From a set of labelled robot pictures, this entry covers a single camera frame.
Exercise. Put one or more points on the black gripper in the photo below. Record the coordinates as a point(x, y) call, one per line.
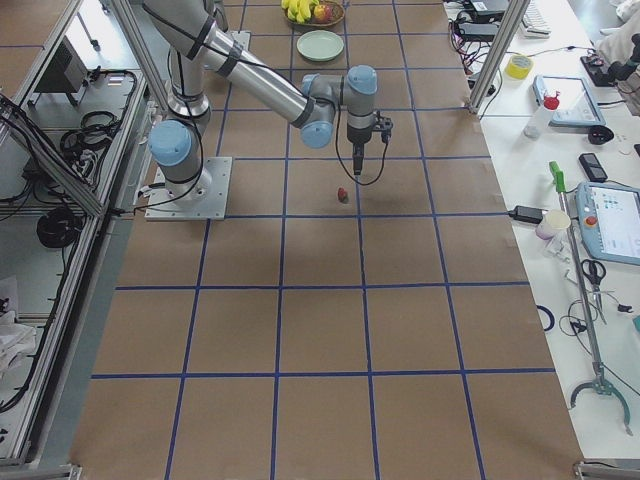
point(358, 136)

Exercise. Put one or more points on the strawberry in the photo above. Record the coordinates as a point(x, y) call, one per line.
point(342, 195)

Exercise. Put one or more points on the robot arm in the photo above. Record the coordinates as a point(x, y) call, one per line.
point(197, 35)

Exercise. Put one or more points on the light green plate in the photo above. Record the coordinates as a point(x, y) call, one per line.
point(320, 45)

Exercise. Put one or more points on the wicker basket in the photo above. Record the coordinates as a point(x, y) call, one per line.
point(337, 17)

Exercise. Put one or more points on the red apple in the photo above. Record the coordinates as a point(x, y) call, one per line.
point(322, 13)

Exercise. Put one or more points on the yellow banana bunch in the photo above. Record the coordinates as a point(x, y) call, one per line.
point(299, 11)

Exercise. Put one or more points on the red capped squeeze bottle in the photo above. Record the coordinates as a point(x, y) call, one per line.
point(540, 120)

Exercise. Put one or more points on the black power adapter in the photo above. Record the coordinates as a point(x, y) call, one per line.
point(526, 214)

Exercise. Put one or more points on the yellow tape roll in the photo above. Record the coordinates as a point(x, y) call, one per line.
point(518, 66)

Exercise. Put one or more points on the white paper cup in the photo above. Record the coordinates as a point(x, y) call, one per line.
point(553, 223)

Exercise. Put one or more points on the teach pendant far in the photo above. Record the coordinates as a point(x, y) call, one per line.
point(578, 106)

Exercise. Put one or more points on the teach pendant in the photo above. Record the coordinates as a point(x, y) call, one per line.
point(609, 221)
point(578, 106)

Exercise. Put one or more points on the black small bowl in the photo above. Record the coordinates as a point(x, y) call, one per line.
point(599, 135)

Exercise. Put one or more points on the teach pendant near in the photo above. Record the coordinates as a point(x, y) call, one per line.
point(609, 221)

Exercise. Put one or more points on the black scissors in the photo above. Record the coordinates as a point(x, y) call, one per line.
point(594, 271)

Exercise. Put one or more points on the long reach grabber tool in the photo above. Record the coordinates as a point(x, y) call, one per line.
point(599, 384)

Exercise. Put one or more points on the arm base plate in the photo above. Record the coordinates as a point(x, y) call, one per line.
point(208, 200)
point(240, 41)

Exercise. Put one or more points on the aluminium frame post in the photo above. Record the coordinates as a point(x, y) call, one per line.
point(509, 25)

